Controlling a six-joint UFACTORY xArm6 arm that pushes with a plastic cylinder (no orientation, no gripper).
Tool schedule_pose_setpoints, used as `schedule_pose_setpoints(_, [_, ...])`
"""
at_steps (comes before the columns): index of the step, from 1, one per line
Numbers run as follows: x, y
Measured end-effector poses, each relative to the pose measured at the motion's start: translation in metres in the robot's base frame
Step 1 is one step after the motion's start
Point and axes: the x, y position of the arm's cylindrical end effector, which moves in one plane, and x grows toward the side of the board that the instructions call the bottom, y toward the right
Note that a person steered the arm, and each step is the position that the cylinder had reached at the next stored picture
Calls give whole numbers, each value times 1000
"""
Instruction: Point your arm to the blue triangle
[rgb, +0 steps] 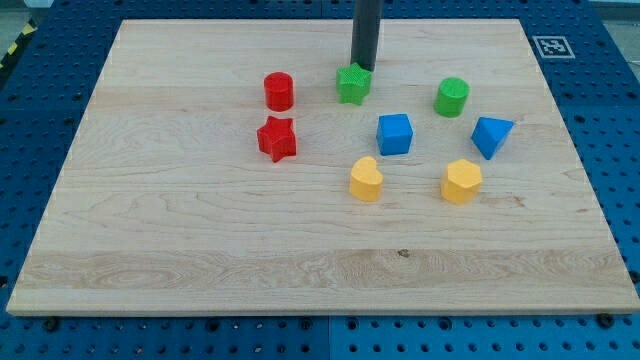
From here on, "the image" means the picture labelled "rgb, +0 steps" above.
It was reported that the blue triangle block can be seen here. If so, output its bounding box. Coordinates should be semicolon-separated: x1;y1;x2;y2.
471;117;514;160

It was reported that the yellow heart block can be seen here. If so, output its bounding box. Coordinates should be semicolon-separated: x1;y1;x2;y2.
349;156;384;202

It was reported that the red star block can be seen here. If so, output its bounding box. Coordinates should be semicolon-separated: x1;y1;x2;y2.
256;116;297;163

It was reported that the blue cube block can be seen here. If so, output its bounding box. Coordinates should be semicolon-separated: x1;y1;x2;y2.
376;114;413;156

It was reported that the red cylinder block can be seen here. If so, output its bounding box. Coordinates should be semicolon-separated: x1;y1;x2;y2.
263;72;294;112

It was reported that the green star block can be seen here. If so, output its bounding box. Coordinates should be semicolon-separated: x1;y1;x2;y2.
336;62;372;105

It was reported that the light wooden board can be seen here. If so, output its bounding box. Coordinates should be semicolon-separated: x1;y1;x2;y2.
7;19;639;316

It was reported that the yellow hexagon block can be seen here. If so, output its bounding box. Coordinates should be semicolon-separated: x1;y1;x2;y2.
440;159;483;205

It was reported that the green cylinder block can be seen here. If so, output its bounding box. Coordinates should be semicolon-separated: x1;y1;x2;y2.
433;77;470;118

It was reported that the white fiducial marker tag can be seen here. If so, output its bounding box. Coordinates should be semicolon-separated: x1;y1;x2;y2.
532;35;575;59

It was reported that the yellow black hazard tape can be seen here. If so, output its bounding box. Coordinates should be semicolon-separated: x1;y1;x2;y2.
1;19;38;71

